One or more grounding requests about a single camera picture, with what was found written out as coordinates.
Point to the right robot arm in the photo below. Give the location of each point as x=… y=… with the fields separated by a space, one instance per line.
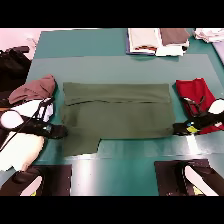
x=213 y=120

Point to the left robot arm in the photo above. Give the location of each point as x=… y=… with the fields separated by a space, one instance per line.
x=30 y=126

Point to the cream garment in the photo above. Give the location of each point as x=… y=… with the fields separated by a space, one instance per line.
x=18 y=150

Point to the dark blue garment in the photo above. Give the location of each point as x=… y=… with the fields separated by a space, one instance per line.
x=127 y=41

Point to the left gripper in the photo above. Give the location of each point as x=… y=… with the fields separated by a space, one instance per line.
x=56 y=131

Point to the white T-shirt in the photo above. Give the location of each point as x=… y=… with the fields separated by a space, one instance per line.
x=143 y=38

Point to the brown garment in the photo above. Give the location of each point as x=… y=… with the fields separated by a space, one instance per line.
x=33 y=88

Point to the dark green T-shirt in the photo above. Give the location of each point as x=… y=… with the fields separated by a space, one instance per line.
x=116 y=110

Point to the grey-brown garment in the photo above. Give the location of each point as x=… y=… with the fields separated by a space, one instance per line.
x=174 y=35

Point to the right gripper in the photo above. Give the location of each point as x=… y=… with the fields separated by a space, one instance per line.
x=185 y=128

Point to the white garment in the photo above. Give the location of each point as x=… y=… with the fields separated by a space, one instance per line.
x=210 y=34
x=170 y=50

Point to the red garment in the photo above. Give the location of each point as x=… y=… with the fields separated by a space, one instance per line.
x=193 y=88

